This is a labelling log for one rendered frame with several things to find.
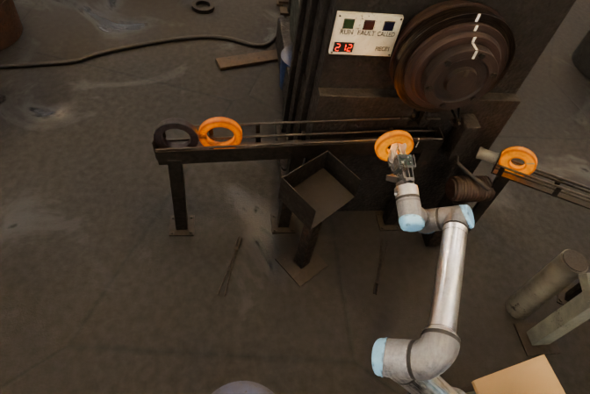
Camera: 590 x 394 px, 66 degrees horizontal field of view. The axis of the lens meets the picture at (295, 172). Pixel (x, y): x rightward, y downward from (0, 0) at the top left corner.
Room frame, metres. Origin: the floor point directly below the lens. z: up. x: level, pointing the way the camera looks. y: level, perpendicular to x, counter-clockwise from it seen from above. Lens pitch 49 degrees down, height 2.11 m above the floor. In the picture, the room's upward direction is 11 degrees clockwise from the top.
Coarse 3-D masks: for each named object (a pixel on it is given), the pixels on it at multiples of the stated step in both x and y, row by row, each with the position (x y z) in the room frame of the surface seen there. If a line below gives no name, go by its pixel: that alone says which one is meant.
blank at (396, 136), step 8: (384, 136) 1.35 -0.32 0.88; (392, 136) 1.34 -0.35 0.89; (400, 136) 1.35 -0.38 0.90; (408, 136) 1.36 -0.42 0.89; (376, 144) 1.34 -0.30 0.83; (384, 144) 1.33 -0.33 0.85; (408, 144) 1.36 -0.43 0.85; (376, 152) 1.33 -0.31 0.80; (384, 152) 1.33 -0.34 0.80; (408, 152) 1.36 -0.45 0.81; (384, 160) 1.34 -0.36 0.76
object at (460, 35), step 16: (448, 32) 1.51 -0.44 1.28; (464, 32) 1.52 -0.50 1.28; (480, 32) 1.54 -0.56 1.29; (496, 32) 1.56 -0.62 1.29; (416, 48) 1.51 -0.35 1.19; (432, 48) 1.49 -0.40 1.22; (496, 48) 1.55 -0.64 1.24; (416, 64) 1.49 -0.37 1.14; (416, 80) 1.48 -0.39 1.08; (416, 96) 1.51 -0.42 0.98
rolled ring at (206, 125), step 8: (208, 120) 1.35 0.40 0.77; (216, 120) 1.34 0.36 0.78; (224, 120) 1.35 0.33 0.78; (232, 120) 1.37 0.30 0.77; (200, 128) 1.33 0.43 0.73; (208, 128) 1.33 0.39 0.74; (232, 128) 1.35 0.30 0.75; (240, 128) 1.37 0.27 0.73; (200, 136) 1.32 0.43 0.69; (240, 136) 1.36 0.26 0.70; (208, 144) 1.33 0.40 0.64; (216, 144) 1.35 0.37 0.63; (224, 144) 1.36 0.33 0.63; (232, 144) 1.35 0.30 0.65
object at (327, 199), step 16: (320, 160) 1.33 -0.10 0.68; (336, 160) 1.32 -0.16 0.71; (288, 176) 1.19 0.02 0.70; (304, 176) 1.27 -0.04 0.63; (320, 176) 1.31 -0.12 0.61; (336, 176) 1.31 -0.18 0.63; (352, 176) 1.26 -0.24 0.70; (288, 192) 1.13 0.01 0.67; (304, 192) 1.21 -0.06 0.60; (320, 192) 1.22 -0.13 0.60; (336, 192) 1.24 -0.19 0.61; (352, 192) 1.24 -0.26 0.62; (304, 208) 1.07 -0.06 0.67; (320, 208) 1.14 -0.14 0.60; (336, 208) 1.16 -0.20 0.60; (304, 224) 1.05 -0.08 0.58; (320, 224) 1.21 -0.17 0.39; (304, 240) 1.19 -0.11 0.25; (288, 256) 1.23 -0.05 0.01; (304, 256) 1.17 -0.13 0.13; (288, 272) 1.14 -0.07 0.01; (304, 272) 1.16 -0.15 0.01
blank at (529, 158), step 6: (504, 150) 1.58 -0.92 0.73; (510, 150) 1.55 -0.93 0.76; (516, 150) 1.54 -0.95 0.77; (522, 150) 1.54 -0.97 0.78; (528, 150) 1.55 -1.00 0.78; (504, 156) 1.55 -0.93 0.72; (510, 156) 1.54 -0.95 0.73; (516, 156) 1.54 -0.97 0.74; (522, 156) 1.53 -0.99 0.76; (528, 156) 1.52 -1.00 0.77; (534, 156) 1.53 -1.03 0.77; (504, 162) 1.55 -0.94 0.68; (510, 162) 1.55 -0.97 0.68; (528, 162) 1.52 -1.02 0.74; (534, 162) 1.51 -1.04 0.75; (516, 168) 1.53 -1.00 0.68; (522, 168) 1.52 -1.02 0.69; (528, 168) 1.51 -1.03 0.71; (534, 168) 1.51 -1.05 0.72; (528, 174) 1.51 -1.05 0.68
